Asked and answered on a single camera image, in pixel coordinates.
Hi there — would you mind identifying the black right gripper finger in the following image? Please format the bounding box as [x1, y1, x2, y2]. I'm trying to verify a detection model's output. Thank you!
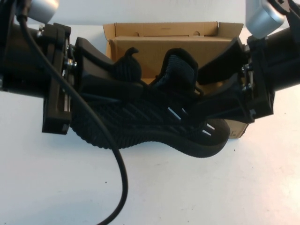
[187, 76, 255, 124]
[198, 37, 249, 86]

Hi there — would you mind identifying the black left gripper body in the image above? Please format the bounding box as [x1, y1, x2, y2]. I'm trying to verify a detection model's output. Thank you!
[0, 22, 73, 137]

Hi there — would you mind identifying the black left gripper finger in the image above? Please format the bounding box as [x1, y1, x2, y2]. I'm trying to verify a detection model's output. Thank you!
[78, 77, 149, 104]
[74, 37, 123, 81]

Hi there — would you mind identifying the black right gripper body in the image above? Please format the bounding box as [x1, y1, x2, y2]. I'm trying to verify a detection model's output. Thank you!
[242, 25, 300, 123]

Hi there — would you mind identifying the black knit sneaker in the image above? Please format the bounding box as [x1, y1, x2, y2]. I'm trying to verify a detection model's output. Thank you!
[70, 46, 229, 160]

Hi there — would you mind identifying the brown cardboard shoe box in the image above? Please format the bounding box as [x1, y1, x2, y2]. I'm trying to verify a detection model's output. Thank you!
[102, 22, 249, 139]

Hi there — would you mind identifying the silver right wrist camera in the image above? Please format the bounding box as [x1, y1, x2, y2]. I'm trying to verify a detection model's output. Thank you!
[245, 0, 285, 39]

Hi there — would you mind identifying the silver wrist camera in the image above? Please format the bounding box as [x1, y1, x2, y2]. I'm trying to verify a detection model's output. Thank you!
[23, 0, 62, 24]
[245, 0, 285, 39]

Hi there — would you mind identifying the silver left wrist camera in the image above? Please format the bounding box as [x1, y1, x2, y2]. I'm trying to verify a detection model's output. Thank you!
[23, 0, 62, 24]

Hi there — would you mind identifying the thick black left cable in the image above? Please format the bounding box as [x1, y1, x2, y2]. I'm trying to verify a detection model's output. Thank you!
[16, 0, 129, 225]

